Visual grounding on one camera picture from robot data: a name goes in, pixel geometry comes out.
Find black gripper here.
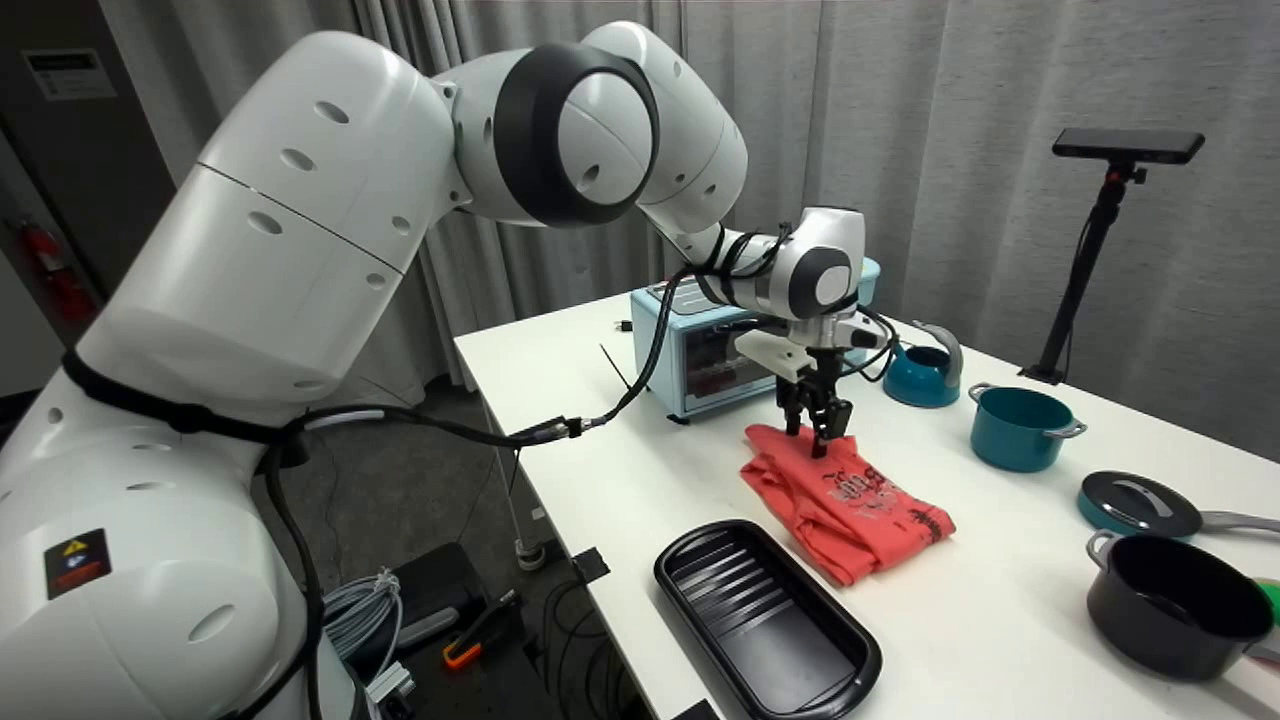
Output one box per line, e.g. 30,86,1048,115
776,316,869,460

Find orange shirt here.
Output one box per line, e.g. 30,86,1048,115
737,419,959,593

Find teal kettle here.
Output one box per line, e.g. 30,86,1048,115
879,320,969,411

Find light blue toaster oven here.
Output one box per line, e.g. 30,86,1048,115
627,250,884,423

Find teal pot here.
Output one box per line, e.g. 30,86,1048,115
965,378,1093,476

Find black grill tray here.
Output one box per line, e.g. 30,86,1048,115
652,514,884,720

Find grey curtain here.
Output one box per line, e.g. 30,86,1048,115
98,0,1280,465

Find teal frying pan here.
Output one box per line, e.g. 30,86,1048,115
1076,466,1280,545

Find black pot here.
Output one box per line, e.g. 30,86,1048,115
1085,532,1280,689

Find black floor box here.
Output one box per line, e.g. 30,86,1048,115
394,539,487,632

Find red fire extinguisher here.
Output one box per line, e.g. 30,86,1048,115
12,218,100,343

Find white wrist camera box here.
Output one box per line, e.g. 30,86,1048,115
732,326,820,387

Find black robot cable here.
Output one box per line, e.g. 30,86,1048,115
250,224,911,720

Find black camera tripod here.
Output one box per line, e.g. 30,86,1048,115
1017,122,1207,387

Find orange handled tool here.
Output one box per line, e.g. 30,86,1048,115
440,582,525,672

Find grey cable bundle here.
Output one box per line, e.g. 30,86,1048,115
315,566,418,713

